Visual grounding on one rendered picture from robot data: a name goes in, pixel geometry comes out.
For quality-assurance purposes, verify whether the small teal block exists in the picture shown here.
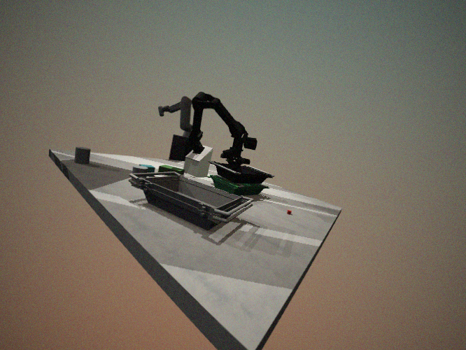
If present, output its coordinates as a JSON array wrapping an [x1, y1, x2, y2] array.
[[139, 164, 155, 173]]

